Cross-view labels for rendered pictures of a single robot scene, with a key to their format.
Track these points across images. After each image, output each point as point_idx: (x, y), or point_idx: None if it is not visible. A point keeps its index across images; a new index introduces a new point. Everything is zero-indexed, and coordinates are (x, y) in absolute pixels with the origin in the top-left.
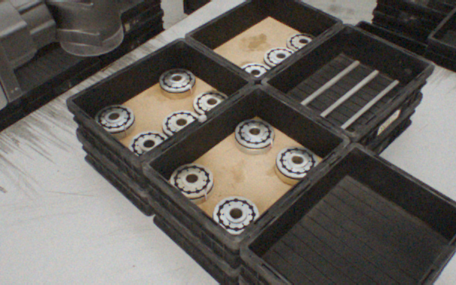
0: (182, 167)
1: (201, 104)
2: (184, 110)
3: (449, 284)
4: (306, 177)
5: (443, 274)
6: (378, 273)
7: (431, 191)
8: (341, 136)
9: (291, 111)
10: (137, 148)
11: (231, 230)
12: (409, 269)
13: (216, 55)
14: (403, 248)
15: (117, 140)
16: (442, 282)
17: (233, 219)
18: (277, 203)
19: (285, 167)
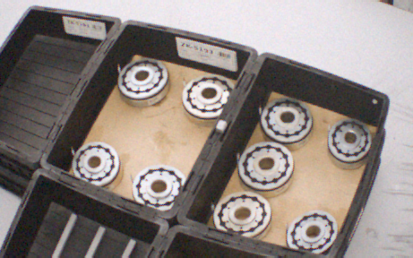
0: None
1: (255, 206)
2: (283, 209)
3: None
4: (74, 100)
5: None
6: (18, 98)
7: None
8: (48, 165)
9: None
10: (297, 109)
11: (141, 61)
12: None
13: (259, 250)
14: (1, 126)
15: (303, 67)
16: None
17: (142, 69)
18: (96, 64)
19: (106, 152)
